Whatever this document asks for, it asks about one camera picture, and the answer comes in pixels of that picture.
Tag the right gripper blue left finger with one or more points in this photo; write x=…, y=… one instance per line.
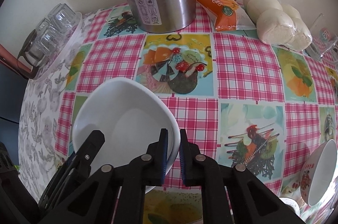
x=162, y=153

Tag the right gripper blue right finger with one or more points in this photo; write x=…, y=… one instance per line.
x=184, y=156

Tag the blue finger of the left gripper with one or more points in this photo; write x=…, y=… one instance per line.
x=65, y=168

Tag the white square MAX bowl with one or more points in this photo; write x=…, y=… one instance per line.
x=130, y=117

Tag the grey floral white cloth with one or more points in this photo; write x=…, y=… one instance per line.
x=38, y=160

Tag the checkered picture tablecloth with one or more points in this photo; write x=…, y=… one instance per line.
x=196, y=72

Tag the round white floral tray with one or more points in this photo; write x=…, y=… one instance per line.
x=67, y=44

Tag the white floral small bowl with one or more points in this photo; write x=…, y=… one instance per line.
x=292, y=204

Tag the clear drinking glass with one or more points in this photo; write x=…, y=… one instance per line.
x=48, y=40
x=63, y=17

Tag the strawberry pattern ceramic bowl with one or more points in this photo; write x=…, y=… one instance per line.
x=317, y=172

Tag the orange snack packet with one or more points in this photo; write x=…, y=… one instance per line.
x=227, y=15

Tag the bag of white buns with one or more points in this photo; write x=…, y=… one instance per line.
x=278, y=24

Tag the clear acrylic heart stand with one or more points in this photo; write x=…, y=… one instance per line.
x=324, y=44

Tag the glass teapot black handle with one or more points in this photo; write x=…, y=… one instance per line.
x=35, y=53

